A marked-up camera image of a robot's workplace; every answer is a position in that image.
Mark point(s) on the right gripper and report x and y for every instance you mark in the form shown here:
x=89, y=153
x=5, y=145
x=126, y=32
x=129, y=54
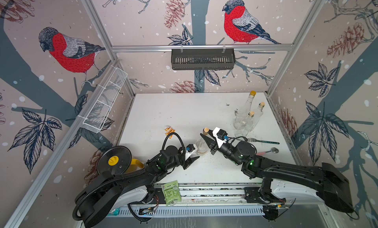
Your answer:
x=212, y=144

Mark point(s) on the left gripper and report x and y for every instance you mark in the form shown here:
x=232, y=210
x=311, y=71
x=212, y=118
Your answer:
x=189, y=162

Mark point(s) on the tall corked glass bottle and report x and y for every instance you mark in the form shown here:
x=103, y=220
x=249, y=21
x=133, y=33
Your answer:
x=201, y=145

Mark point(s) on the orange label strip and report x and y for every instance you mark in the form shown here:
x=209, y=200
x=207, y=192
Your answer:
x=169, y=130

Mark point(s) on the yellow cap glass bottle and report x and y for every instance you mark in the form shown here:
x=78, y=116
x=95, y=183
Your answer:
x=245, y=109

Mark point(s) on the small corked labelled bottle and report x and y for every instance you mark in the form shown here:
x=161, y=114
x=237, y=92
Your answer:
x=258, y=113

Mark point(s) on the small corked glass bottle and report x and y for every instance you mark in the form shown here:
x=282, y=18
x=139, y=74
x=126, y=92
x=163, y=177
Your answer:
x=246, y=125

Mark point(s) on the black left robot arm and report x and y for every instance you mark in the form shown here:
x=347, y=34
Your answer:
x=94, y=202

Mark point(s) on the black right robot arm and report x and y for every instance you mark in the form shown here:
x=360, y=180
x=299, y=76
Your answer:
x=328, y=183

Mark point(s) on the green snack packet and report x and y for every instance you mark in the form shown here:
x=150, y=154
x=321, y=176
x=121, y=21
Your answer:
x=171, y=193

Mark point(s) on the Fox's candy bag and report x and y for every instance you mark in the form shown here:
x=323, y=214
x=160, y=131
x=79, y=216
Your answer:
x=114, y=212

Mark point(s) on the black hanging metal basket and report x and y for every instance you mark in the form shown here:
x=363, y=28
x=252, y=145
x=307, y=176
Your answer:
x=203, y=59

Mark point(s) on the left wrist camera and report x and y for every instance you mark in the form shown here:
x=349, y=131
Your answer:
x=189, y=150

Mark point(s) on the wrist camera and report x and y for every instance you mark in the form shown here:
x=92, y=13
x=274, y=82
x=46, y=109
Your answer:
x=220, y=136
x=189, y=150

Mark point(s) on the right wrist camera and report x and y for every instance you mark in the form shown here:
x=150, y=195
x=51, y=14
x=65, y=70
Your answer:
x=220, y=136

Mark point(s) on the green handled fork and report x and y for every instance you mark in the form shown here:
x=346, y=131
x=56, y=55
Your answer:
x=262, y=141

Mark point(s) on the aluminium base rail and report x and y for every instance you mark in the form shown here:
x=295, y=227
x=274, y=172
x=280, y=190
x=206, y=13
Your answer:
x=201, y=200

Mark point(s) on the pink handled spoon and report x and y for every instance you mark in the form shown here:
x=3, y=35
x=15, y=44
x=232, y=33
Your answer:
x=272, y=150

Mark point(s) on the white wire mesh basket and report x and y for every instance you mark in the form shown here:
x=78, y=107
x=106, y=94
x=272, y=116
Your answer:
x=97, y=119

